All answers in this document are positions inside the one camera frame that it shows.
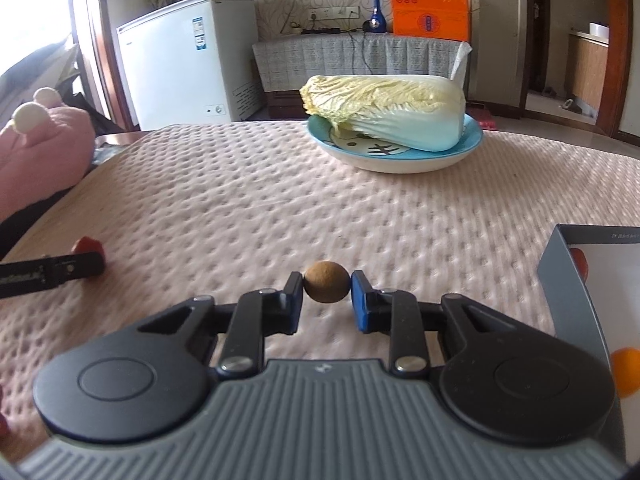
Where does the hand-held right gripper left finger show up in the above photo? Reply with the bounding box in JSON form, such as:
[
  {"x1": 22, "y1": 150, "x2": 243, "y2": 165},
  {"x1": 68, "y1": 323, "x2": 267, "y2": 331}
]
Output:
[{"x1": 135, "y1": 271, "x2": 306, "y2": 380}]

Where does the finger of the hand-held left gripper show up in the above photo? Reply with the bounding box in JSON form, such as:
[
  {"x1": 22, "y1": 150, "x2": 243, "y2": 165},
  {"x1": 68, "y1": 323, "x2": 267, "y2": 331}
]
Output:
[{"x1": 42, "y1": 251, "x2": 107, "y2": 288}]

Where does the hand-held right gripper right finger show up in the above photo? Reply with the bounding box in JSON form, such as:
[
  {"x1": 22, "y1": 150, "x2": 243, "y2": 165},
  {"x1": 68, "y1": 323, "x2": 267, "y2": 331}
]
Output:
[{"x1": 351, "y1": 270, "x2": 518, "y2": 380}]

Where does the large red apple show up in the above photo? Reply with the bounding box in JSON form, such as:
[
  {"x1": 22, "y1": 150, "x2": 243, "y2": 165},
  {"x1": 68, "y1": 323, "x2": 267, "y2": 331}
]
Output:
[{"x1": 74, "y1": 236, "x2": 107, "y2": 278}]

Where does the small brown kiwi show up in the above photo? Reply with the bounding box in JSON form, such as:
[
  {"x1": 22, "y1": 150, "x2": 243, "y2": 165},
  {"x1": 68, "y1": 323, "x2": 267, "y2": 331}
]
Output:
[{"x1": 303, "y1": 261, "x2": 351, "y2": 305}]

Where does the grey box with white inside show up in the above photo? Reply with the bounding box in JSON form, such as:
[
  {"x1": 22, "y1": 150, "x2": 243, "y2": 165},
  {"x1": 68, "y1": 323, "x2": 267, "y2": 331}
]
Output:
[{"x1": 537, "y1": 224, "x2": 640, "y2": 443}]

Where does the plain tangerine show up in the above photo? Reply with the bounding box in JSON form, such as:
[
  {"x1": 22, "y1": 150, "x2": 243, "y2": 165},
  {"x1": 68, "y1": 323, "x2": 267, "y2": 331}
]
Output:
[{"x1": 570, "y1": 247, "x2": 590, "y2": 281}]

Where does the smooth round orange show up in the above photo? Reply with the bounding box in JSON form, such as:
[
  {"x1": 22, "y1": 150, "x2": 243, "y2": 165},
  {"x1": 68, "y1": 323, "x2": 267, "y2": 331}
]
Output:
[{"x1": 611, "y1": 347, "x2": 640, "y2": 401}]

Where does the pink plush hat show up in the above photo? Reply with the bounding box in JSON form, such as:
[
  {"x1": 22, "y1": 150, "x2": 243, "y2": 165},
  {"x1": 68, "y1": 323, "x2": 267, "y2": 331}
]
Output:
[{"x1": 0, "y1": 87, "x2": 96, "y2": 223}]

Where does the blue rimmed white plate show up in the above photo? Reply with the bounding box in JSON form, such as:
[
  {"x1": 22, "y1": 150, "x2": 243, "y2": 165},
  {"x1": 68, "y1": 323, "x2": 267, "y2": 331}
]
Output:
[{"x1": 306, "y1": 112, "x2": 485, "y2": 175}]

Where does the napa cabbage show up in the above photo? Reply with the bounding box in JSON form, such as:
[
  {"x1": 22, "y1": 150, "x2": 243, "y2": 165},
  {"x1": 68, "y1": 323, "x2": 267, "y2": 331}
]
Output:
[{"x1": 299, "y1": 74, "x2": 467, "y2": 153}]

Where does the dark wooden cabinet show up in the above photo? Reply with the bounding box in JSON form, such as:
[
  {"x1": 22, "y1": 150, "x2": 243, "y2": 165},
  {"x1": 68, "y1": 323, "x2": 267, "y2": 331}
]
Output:
[{"x1": 267, "y1": 90, "x2": 311, "y2": 121}]

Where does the white chest freezer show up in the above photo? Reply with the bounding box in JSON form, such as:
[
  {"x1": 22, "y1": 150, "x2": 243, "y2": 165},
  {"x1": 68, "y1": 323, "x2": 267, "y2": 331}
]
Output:
[{"x1": 116, "y1": 0, "x2": 261, "y2": 131}]

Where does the cloth covered tv cabinet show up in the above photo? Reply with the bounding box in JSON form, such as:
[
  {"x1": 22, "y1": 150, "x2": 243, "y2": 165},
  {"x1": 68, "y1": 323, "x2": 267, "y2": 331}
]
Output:
[{"x1": 251, "y1": 35, "x2": 473, "y2": 93}]

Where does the blue glass bottle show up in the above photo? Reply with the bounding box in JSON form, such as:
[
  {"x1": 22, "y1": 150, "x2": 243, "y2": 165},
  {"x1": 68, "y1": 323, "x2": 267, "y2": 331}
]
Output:
[{"x1": 363, "y1": 0, "x2": 388, "y2": 36}]

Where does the orange cardboard gift box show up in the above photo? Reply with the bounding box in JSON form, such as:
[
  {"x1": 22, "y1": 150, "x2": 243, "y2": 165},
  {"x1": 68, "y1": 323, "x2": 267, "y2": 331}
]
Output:
[{"x1": 387, "y1": 0, "x2": 471, "y2": 42}]

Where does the wooden kitchen counter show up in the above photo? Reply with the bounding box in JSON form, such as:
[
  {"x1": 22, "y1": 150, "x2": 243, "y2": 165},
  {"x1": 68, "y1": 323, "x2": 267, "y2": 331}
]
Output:
[{"x1": 565, "y1": 30, "x2": 608, "y2": 123}]

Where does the black hanging cable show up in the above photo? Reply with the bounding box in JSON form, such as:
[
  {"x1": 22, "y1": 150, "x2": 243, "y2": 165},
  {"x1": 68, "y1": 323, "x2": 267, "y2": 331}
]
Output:
[{"x1": 350, "y1": 32, "x2": 371, "y2": 76}]

